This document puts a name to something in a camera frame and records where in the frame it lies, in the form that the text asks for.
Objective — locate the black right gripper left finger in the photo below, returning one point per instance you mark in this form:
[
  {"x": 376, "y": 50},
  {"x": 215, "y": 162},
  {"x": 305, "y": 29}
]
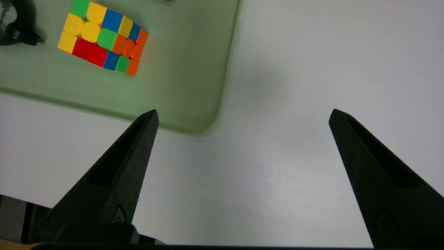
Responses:
[{"x": 118, "y": 184}]

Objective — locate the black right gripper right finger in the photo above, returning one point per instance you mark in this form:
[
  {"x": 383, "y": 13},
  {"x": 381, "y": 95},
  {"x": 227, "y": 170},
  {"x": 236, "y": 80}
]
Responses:
[{"x": 395, "y": 201}]

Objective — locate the colourful puzzle cube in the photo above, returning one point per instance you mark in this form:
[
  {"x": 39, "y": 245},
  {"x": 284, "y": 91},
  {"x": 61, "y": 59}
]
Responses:
[{"x": 100, "y": 38}]

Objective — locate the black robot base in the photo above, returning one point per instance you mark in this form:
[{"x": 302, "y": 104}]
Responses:
[{"x": 31, "y": 218}]

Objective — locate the light green plastic tray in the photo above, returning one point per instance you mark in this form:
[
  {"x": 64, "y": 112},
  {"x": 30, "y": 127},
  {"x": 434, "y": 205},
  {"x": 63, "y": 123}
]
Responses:
[{"x": 180, "y": 69}]

